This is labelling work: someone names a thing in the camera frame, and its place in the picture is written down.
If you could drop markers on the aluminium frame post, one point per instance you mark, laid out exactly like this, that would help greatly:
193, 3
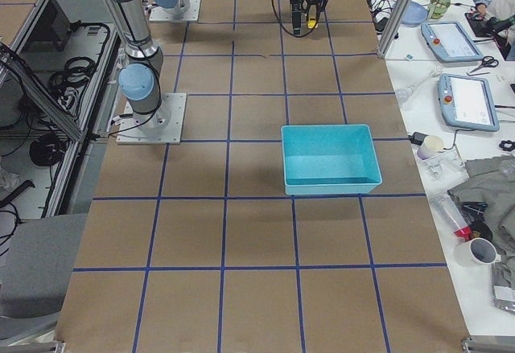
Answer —
392, 26

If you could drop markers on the grey cloth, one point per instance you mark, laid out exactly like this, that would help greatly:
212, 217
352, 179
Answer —
491, 181

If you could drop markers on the teach pendant far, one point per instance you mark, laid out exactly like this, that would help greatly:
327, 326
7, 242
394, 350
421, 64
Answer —
450, 42

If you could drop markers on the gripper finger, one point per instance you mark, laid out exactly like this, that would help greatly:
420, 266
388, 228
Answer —
296, 17
319, 9

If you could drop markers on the yellow beetle toy car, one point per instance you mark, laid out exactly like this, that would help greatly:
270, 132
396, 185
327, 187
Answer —
312, 20

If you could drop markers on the white mug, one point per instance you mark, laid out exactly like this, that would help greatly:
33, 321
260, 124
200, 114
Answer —
476, 252

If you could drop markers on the teach pendant near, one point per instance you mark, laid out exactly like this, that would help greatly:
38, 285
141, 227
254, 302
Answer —
466, 102

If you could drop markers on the scissors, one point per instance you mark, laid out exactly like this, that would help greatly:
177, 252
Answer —
487, 62

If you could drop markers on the teal plastic storage bin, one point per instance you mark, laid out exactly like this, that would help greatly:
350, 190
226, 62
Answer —
329, 160

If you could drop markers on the green water bottle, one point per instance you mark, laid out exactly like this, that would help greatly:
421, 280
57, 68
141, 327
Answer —
438, 8

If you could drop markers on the paper cup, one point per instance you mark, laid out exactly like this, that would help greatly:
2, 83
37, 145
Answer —
431, 146

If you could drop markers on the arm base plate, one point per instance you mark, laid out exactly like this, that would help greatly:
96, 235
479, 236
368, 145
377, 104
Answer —
174, 11
164, 127

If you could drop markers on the teach pendant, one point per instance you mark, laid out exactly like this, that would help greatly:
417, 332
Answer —
450, 42
466, 102

